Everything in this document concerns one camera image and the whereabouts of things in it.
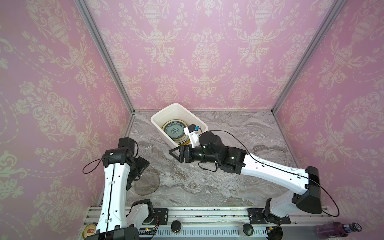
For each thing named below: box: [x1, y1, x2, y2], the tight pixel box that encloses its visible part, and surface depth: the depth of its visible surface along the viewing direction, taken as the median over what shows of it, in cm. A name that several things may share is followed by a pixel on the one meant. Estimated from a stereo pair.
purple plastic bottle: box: [315, 221, 362, 238], surface depth 60 cm
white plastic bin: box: [150, 103, 208, 148], surface depth 102 cm
